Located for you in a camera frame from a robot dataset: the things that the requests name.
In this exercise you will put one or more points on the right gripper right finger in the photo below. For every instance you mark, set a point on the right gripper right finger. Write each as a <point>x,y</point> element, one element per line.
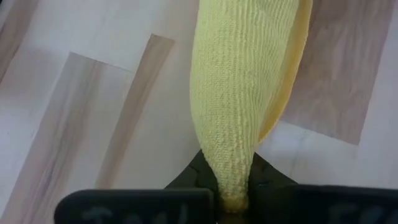
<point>267,174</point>

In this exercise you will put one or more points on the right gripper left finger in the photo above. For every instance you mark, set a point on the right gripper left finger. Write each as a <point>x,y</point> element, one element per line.
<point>199,175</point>

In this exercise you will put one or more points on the yellow microfiber towel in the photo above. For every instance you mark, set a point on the yellow microfiber towel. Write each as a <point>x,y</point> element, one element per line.
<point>242,81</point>

